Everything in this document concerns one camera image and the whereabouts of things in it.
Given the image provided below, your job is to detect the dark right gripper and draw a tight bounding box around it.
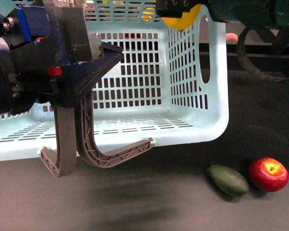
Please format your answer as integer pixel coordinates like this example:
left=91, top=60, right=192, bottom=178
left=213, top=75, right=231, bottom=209
left=156, top=0, right=289, bottom=26

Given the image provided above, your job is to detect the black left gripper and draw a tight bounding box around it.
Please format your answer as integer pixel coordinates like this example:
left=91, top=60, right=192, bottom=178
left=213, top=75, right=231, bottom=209
left=0, top=0, right=123, bottom=115

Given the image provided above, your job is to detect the yellow mango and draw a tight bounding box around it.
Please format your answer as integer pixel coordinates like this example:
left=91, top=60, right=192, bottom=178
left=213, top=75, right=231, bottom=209
left=162, top=4, right=202, bottom=31

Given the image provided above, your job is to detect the light blue plastic basket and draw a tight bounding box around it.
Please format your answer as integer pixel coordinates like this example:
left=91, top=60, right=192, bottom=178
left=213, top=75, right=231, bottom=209
left=0, top=0, right=229, bottom=161

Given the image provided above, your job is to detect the pale peach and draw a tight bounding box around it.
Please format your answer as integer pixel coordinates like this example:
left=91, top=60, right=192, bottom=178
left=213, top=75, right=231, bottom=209
left=225, top=33, right=238, bottom=44

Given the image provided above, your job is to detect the red apple near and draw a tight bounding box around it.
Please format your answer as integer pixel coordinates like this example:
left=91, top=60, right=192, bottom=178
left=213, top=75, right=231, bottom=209
left=248, top=157, right=289, bottom=192

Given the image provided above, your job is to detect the green avocado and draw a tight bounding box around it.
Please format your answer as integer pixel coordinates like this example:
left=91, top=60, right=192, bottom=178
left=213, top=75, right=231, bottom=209
left=207, top=165, right=250, bottom=197

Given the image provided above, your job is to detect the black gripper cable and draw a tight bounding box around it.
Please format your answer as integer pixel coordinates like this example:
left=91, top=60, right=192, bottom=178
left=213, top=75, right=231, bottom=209
left=236, top=26, right=289, bottom=83

